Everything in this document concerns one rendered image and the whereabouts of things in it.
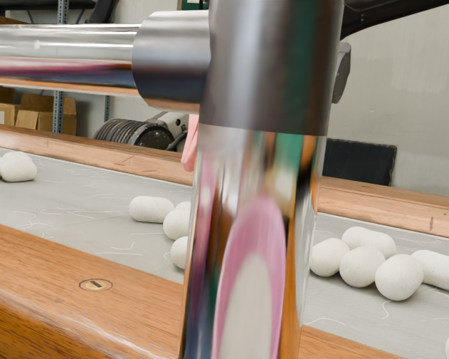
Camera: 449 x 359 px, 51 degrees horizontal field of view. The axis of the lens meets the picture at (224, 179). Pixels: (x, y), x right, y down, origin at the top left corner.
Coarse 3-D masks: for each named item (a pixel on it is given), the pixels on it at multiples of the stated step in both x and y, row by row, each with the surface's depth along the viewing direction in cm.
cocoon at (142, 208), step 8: (136, 200) 36; (144, 200) 36; (152, 200) 36; (160, 200) 36; (168, 200) 36; (136, 208) 36; (144, 208) 36; (152, 208) 36; (160, 208) 36; (168, 208) 36; (136, 216) 36; (144, 216) 36; (152, 216) 36; (160, 216) 36
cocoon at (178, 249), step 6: (180, 240) 26; (186, 240) 26; (174, 246) 26; (180, 246) 26; (186, 246) 26; (174, 252) 26; (180, 252) 26; (174, 258) 26; (180, 258) 26; (180, 264) 26
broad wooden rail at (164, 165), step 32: (0, 128) 79; (64, 160) 65; (96, 160) 63; (128, 160) 61; (160, 160) 59; (320, 192) 48; (352, 192) 48; (384, 192) 48; (416, 192) 51; (384, 224) 44; (416, 224) 43; (448, 224) 42
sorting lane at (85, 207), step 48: (0, 192) 42; (48, 192) 44; (96, 192) 46; (144, 192) 49; (96, 240) 31; (144, 240) 32; (432, 240) 40; (336, 288) 26; (432, 288) 28; (384, 336) 21; (432, 336) 21
